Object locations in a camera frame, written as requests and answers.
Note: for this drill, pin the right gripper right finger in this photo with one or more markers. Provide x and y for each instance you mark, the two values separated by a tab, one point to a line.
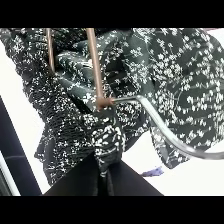
131	183

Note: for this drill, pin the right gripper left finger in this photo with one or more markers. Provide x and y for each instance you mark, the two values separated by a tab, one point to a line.
81	183

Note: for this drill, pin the black floral shirt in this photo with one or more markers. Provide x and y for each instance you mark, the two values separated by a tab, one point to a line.
173	66

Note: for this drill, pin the brown clothes hanger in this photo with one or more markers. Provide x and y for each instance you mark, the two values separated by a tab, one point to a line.
96	76

